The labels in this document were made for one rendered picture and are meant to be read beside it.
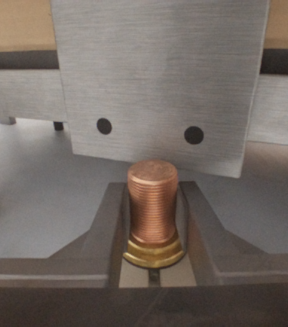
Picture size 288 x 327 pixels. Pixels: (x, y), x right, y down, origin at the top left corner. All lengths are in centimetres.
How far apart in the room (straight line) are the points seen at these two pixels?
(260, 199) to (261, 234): 7
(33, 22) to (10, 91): 8
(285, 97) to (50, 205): 29
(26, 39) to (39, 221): 21
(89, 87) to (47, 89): 10
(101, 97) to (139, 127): 3
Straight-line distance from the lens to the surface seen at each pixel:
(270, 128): 20
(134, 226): 16
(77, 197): 35
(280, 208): 35
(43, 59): 31
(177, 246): 16
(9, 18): 34
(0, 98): 30
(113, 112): 16
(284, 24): 24
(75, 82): 17
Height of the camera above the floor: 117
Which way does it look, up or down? 27 degrees up
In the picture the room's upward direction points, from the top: 179 degrees clockwise
